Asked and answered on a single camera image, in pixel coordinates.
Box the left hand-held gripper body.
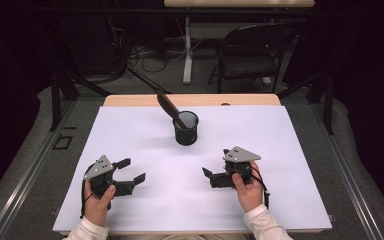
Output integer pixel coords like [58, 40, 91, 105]
[83, 154, 136, 198]

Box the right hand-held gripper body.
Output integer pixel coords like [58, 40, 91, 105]
[209, 146, 262, 189]

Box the black mesh cup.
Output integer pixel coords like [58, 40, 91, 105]
[172, 110, 200, 147]

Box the person's left hand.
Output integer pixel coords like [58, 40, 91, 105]
[83, 179, 117, 228]

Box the person's right hand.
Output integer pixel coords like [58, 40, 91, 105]
[231, 160, 264, 214]

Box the white table cover sheet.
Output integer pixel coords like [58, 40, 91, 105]
[52, 105, 333, 233]

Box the light wooden table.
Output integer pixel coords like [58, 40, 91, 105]
[103, 93, 282, 108]

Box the black folding chair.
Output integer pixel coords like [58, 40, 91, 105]
[207, 23, 298, 94]

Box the wooden desk with white legs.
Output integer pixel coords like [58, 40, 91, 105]
[163, 0, 316, 86]

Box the black horizontal metal bar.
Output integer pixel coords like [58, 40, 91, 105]
[29, 7, 348, 16]

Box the left hand-held gripper black cable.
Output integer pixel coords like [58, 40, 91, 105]
[79, 164, 96, 220]

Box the hand-held gripper black cable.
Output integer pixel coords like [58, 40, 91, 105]
[79, 164, 96, 220]
[249, 165, 271, 210]

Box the right hand-held gripper black cable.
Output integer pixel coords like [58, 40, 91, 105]
[249, 165, 271, 210]

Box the grey metal floor rail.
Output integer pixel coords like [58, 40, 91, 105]
[0, 99, 78, 240]
[309, 101, 384, 240]

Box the black metal frame stand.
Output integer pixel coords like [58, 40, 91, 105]
[276, 71, 335, 136]
[48, 66, 114, 133]

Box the tangle of floor cables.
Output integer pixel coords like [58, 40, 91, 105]
[126, 33, 203, 74]

